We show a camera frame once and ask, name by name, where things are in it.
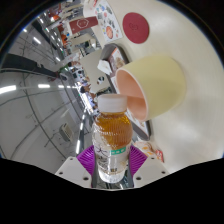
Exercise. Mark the flat round red coaster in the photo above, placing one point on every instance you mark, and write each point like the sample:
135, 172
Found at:
135, 28

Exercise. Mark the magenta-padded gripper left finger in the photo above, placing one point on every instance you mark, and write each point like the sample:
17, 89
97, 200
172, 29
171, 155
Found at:
71, 171

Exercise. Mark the clear tea bottle white cap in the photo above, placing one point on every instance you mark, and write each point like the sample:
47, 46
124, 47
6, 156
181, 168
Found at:
111, 133

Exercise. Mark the ceiling air conditioner unit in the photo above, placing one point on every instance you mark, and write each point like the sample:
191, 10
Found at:
66, 132

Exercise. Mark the ceiling strip lights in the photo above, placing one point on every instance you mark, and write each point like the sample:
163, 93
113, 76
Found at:
7, 89

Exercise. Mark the crumpled white napkin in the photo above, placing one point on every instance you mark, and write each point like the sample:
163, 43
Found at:
104, 67

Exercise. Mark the person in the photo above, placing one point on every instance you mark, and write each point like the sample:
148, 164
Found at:
87, 92

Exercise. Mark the beige canteen chairs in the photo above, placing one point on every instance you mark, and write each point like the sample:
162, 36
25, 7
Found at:
90, 63

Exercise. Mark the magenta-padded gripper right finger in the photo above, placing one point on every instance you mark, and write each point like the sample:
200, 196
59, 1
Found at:
148, 171

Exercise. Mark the colourful printed flyer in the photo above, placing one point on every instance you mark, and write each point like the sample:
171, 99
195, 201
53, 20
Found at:
108, 21

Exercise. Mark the red paper cup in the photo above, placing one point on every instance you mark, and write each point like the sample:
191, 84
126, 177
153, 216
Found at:
83, 25

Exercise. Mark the pale yellow cup pink inside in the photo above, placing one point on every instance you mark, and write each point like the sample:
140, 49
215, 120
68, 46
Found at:
163, 86

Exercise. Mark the red sauce packet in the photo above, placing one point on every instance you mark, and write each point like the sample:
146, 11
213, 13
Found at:
159, 155

